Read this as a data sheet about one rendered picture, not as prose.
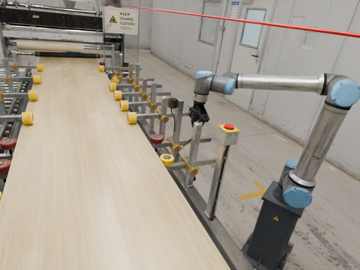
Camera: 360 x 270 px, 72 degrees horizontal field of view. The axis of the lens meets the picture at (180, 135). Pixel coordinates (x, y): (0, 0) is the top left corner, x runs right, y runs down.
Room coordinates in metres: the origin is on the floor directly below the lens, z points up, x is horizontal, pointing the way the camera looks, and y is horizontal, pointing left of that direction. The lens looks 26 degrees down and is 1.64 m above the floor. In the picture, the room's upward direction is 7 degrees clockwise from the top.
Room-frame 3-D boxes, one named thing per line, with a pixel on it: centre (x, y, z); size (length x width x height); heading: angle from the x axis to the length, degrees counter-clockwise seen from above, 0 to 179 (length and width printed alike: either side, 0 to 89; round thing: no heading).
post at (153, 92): (1.88, 0.25, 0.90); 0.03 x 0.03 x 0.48; 27
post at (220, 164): (0.98, -0.21, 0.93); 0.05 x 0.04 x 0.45; 27
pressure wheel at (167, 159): (1.18, 0.06, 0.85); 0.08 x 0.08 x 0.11
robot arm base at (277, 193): (1.36, -0.77, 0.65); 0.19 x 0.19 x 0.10
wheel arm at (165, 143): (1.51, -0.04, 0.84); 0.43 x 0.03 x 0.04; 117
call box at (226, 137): (0.98, -0.21, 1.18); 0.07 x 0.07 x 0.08; 27
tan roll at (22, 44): (3.52, 1.69, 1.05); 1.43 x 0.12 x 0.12; 117
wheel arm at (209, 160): (1.27, -0.12, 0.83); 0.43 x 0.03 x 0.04; 117
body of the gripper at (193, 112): (1.39, -0.09, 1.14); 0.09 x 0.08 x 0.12; 27
